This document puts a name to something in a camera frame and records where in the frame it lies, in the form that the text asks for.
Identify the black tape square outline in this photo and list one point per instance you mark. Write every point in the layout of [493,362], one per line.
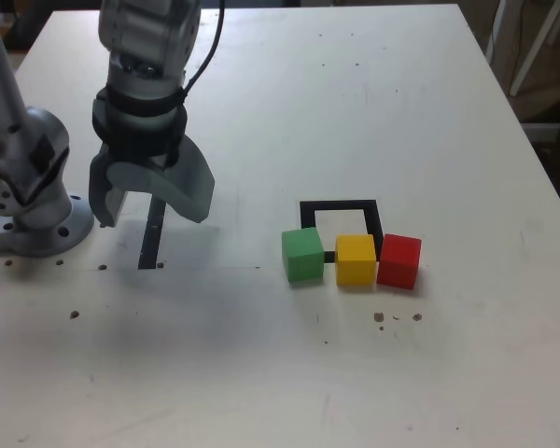
[338,205]

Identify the black tape strip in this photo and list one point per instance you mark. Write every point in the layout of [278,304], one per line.
[149,242]

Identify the yellow cube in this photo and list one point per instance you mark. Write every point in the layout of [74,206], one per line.
[354,261]

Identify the green cube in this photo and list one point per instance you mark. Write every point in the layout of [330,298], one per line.
[303,256]

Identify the white frame stand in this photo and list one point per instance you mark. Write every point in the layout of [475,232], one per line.
[532,53]

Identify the red cube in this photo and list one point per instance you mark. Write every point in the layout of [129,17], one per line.
[399,261]

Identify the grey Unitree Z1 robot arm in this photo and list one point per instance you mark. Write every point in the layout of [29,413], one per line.
[32,140]

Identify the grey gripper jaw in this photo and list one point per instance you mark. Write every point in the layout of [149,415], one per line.
[186,191]
[98,196]

